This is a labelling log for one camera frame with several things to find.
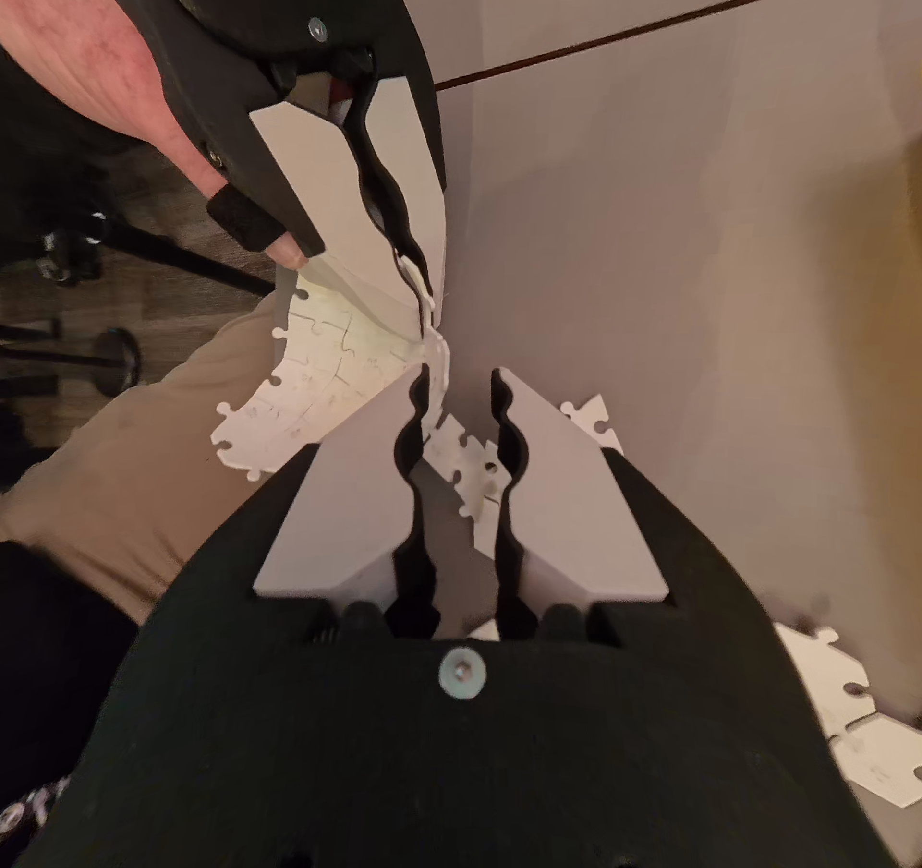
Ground person's left hand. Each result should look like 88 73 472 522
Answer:
0 0 312 273

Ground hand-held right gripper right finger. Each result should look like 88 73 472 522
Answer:
492 368 668 605

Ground person's tan trouser leg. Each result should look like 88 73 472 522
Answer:
0 292 325 627

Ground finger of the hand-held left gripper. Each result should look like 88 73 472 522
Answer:
247 99 425 341
362 74 449 326

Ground person's left forearm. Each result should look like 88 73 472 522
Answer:
0 40 167 163

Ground white puzzle pieces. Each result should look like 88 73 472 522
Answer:
421 0 922 809

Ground partly built white puzzle ball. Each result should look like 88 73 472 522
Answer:
210 256 453 483

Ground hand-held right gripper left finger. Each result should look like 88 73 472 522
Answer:
252 364 431 601

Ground wooden-edged white table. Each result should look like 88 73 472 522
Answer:
389 0 922 91

